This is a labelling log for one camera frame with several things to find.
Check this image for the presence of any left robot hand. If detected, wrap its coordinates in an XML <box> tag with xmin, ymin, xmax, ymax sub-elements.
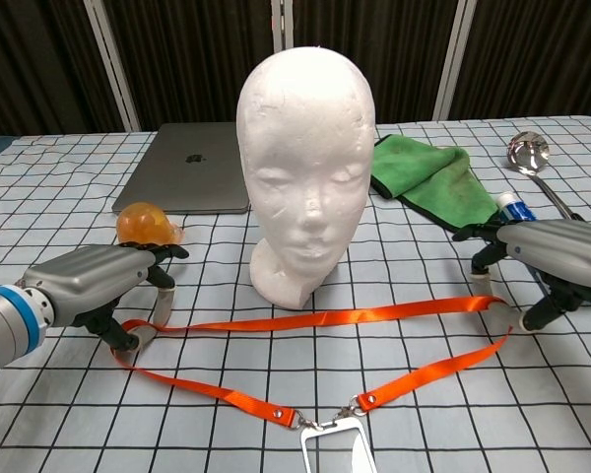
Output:
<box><xmin>15</xmin><ymin>243</ymin><xmax>190</xmax><ymax>354</ymax></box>

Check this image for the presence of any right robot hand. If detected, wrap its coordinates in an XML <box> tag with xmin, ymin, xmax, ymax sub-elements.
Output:
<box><xmin>451</xmin><ymin>219</ymin><xmax>591</xmax><ymax>335</ymax></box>

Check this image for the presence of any orange lanyard strap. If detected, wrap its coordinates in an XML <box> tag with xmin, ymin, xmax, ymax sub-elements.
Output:
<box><xmin>108</xmin><ymin>294</ymin><xmax>514</xmax><ymax>433</ymax></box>

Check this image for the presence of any white badge holder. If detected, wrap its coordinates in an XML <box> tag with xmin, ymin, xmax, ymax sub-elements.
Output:
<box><xmin>299</xmin><ymin>419</ymin><xmax>379</xmax><ymax>473</ymax></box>

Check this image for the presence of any white foam mannequin head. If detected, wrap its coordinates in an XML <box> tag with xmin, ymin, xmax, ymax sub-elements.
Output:
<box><xmin>234</xmin><ymin>44</ymin><xmax>376</xmax><ymax>311</ymax></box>

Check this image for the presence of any blue white toothpaste tube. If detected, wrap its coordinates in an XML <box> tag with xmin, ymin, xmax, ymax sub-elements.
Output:
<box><xmin>494</xmin><ymin>191</ymin><xmax>538</xmax><ymax>223</ymax></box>

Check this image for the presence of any orange jelly cup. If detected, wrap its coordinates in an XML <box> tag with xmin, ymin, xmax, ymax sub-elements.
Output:
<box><xmin>116</xmin><ymin>200</ymin><xmax>184</xmax><ymax>247</ymax></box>

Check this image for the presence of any green microfibre cloth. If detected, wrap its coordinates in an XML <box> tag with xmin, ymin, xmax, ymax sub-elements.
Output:
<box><xmin>368</xmin><ymin>133</ymin><xmax>501</xmax><ymax>233</ymax></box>

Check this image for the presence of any grey laptop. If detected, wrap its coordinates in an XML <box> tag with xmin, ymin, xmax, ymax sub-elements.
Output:
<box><xmin>111</xmin><ymin>121</ymin><xmax>251</xmax><ymax>216</ymax></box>

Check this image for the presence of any black partition panel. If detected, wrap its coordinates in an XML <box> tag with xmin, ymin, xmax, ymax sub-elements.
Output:
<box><xmin>101</xmin><ymin>0</ymin><xmax>277</xmax><ymax>133</ymax></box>
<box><xmin>450</xmin><ymin>0</ymin><xmax>591</xmax><ymax>121</ymax></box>
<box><xmin>0</xmin><ymin>0</ymin><xmax>129</xmax><ymax>142</ymax></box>
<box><xmin>293</xmin><ymin>0</ymin><xmax>460</xmax><ymax>124</ymax></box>

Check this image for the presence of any checkered tablecloth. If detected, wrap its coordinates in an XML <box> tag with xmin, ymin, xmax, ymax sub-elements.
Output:
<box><xmin>0</xmin><ymin>113</ymin><xmax>591</xmax><ymax>473</ymax></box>

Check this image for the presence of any steel ladle black handle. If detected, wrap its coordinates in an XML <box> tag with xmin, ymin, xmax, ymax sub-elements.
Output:
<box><xmin>505</xmin><ymin>130</ymin><xmax>585</xmax><ymax>222</ymax></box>

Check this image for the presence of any white partition frame post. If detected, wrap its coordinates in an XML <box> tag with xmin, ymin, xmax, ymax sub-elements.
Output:
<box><xmin>270</xmin><ymin>0</ymin><xmax>296</xmax><ymax>53</ymax></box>
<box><xmin>82</xmin><ymin>0</ymin><xmax>142</xmax><ymax>133</ymax></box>
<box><xmin>431</xmin><ymin>0</ymin><xmax>478</xmax><ymax>121</ymax></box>

